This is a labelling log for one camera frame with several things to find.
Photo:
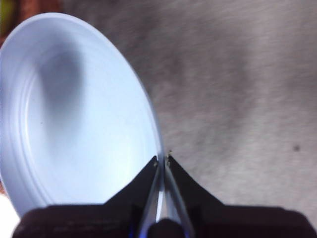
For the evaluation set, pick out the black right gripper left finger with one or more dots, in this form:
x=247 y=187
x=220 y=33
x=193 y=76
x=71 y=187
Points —
x=99 y=220

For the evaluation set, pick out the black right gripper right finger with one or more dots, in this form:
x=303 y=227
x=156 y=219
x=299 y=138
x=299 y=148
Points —
x=235 y=220

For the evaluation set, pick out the light blue round plate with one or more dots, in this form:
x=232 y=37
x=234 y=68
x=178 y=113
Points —
x=86 y=124

